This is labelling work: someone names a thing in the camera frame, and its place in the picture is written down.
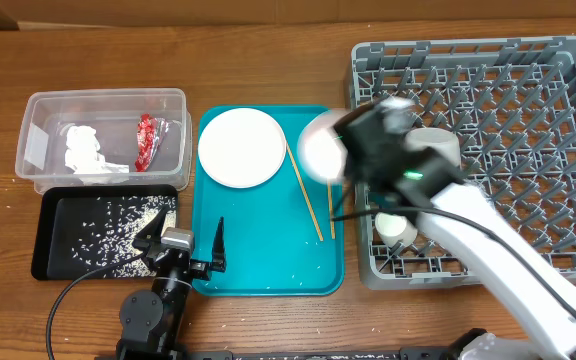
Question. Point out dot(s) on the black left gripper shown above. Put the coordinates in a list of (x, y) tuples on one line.
[(202, 269)]

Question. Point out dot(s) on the white round plate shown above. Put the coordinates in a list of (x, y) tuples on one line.
[(242, 148)]

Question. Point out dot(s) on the red snack wrapper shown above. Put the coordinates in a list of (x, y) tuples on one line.
[(150, 133)]

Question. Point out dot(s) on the white napkin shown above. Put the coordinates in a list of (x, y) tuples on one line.
[(83, 154)]

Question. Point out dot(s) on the wooden chopstick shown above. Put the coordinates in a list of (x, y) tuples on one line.
[(330, 210), (304, 193)]

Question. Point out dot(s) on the pink bowl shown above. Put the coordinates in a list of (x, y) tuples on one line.
[(320, 151)]

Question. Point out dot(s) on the white cup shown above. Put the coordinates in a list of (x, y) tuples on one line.
[(395, 229)]

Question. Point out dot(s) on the grey bowl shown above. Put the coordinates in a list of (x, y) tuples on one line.
[(444, 142)]

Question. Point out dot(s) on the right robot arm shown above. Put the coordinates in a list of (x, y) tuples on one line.
[(432, 193)]

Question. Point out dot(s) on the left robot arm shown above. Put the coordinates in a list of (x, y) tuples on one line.
[(151, 319)]

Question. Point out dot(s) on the rice grains pile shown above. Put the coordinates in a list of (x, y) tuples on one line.
[(108, 225)]

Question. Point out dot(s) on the teal plastic tray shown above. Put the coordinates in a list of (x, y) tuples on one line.
[(272, 248)]

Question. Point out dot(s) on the black tray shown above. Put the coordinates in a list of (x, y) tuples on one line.
[(50, 260)]

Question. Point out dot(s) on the clear plastic bin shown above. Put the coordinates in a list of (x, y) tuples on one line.
[(114, 114)]

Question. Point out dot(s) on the grey dish rack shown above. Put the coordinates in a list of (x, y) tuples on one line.
[(512, 104)]

